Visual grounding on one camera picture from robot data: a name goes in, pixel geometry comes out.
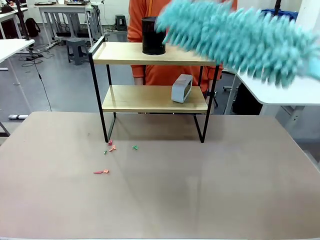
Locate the white digital alarm clock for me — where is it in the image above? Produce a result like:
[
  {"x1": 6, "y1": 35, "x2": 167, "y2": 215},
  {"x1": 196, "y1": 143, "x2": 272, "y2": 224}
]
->
[{"x1": 170, "y1": 73, "x2": 194, "y2": 104}]

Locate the black stand pole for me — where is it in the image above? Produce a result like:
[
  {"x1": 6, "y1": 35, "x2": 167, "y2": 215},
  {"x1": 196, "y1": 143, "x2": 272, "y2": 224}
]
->
[{"x1": 15, "y1": 0, "x2": 31, "y2": 41}]

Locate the black tripod pole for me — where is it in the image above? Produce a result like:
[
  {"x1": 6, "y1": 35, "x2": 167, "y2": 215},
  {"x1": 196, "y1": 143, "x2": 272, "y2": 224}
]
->
[{"x1": 272, "y1": 0, "x2": 283, "y2": 16}]

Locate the black floor cable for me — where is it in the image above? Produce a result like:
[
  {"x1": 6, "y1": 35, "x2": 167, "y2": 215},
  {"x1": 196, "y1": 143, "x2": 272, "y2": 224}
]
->
[{"x1": 21, "y1": 46, "x2": 53, "y2": 112}]

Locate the two-tier wooden black-frame shelf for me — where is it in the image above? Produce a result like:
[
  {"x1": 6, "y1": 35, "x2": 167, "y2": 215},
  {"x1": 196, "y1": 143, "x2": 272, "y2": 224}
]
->
[{"x1": 87, "y1": 35, "x2": 221, "y2": 144}]

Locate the black backpack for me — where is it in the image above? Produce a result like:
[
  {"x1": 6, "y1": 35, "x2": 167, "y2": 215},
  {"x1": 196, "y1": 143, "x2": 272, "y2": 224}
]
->
[{"x1": 24, "y1": 17, "x2": 41, "y2": 38}]

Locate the large white table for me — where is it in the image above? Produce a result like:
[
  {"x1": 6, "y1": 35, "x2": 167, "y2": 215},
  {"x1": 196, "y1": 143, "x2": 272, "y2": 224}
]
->
[{"x1": 222, "y1": 62, "x2": 320, "y2": 123}]

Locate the white background desk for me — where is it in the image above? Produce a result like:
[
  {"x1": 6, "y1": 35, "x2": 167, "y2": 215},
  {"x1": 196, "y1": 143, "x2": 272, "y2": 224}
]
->
[{"x1": 0, "y1": 2, "x2": 29, "y2": 40}]

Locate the black cylindrical container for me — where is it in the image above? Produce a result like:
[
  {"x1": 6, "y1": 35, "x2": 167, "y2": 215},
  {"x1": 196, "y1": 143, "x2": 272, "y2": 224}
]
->
[{"x1": 141, "y1": 16, "x2": 167, "y2": 56}]

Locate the black office chair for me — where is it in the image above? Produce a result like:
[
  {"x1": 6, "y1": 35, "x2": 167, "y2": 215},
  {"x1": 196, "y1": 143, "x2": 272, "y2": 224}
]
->
[{"x1": 222, "y1": 82, "x2": 264, "y2": 116}]

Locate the teal fluffy duster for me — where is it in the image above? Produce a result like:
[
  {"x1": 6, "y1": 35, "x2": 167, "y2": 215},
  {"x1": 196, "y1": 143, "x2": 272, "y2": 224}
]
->
[{"x1": 154, "y1": 0, "x2": 320, "y2": 89}]

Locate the grey plastic stool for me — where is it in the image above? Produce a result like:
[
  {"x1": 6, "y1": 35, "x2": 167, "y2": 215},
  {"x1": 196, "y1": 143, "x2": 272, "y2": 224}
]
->
[{"x1": 65, "y1": 37, "x2": 90, "y2": 66}]

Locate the person left forearm orange sleeve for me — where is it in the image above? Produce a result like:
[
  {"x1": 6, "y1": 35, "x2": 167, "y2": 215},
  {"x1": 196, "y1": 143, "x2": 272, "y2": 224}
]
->
[{"x1": 203, "y1": 64, "x2": 224, "y2": 94}]

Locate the small white table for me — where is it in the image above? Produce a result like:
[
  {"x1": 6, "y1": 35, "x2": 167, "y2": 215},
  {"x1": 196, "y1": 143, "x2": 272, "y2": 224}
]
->
[{"x1": 0, "y1": 38, "x2": 36, "y2": 113}]

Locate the dark green stool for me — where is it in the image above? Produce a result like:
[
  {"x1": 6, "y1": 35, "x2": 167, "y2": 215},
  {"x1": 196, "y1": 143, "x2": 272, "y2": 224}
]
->
[{"x1": 114, "y1": 14, "x2": 128, "y2": 32}]

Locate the blue cloth pile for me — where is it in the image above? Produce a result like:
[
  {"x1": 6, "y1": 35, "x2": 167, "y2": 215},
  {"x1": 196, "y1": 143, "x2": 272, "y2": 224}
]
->
[{"x1": 259, "y1": 8, "x2": 300, "y2": 25}]

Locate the person torso orange hoodie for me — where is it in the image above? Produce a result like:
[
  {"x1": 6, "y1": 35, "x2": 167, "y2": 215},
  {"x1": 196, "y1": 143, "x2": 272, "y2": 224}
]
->
[{"x1": 126, "y1": 0, "x2": 238, "y2": 94}]

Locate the grey-legged background desk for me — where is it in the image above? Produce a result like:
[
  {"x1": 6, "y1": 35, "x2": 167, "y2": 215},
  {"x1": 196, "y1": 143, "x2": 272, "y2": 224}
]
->
[{"x1": 36, "y1": 1, "x2": 102, "y2": 48}]

